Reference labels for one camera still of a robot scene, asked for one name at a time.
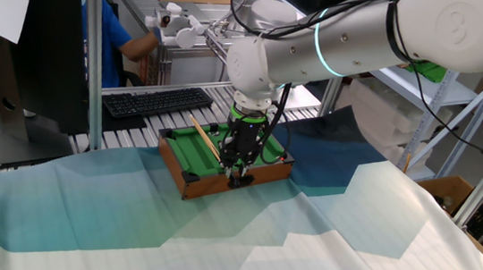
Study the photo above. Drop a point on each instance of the green cloth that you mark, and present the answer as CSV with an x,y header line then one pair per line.
x,y
433,72

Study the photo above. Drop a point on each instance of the person in blue shirt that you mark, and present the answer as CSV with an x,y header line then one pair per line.
x,y
108,45

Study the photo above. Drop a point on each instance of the bare person forearm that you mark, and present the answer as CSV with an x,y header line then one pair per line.
x,y
138,49

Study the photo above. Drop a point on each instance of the blue green white tablecloth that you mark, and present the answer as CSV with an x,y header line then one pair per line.
x,y
101,257

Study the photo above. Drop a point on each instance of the white teleoperation device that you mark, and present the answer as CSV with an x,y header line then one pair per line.
x,y
186,37

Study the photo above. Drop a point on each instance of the mini wooden pool table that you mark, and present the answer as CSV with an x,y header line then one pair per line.
x,y
210,184

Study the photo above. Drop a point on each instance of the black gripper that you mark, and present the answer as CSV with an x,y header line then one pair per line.
x,y
246,134

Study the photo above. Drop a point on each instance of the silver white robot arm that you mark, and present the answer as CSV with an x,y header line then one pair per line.
x,y
349,47

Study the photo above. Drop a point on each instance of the gloved person hand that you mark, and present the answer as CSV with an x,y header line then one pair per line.
x,y
156,34

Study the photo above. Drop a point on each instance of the black desk mat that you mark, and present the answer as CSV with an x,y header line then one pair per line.
x,y
123,122

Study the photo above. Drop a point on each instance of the white foam packaging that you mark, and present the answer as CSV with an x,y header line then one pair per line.
x,y
374,112

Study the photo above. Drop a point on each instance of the black keyboard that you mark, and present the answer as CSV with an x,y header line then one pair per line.
x,y
157,102

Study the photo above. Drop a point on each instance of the cardboard box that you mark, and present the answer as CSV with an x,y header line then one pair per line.
x,y
449,189

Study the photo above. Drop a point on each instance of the wooden pool cue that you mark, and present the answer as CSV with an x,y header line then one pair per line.
x,y
203,136

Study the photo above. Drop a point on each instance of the black monitor with stand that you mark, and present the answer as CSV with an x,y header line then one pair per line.
x,y
54,60

